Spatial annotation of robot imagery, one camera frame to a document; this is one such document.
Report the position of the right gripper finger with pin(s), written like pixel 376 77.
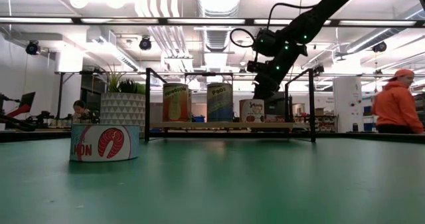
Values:
pixel 265 91

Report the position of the blue peas can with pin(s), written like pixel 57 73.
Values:
pixel 220 102

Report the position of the orange pineapple can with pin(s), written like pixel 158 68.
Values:
pixel 175 102

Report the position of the short salmon can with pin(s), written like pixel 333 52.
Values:
pixel 104 142

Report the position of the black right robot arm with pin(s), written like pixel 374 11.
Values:
pixel 315 14

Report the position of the background storage shelf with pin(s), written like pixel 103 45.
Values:
pixel 318 122

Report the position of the black flat monitor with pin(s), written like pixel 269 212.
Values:
pixel 277 106

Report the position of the blue bin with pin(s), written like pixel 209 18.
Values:
pixel 198 119

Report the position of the black ceiling spotlight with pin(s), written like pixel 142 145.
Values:
pixel 379 46
pixel 145 44
pixel 32 48

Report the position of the person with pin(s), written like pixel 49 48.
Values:
pixel 81 112
pixel 395 107

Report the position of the potted succulent patterned white pot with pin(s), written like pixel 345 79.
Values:
pixel 123 111

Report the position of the black tilted monitor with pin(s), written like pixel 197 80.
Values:
pixel 27 101

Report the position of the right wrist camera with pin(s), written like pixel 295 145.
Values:
pixel 255 66

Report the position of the wooden shelf black metal frame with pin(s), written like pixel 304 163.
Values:
pixel 312 104

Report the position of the black overhead frame bar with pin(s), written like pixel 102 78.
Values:
pixel 162 21

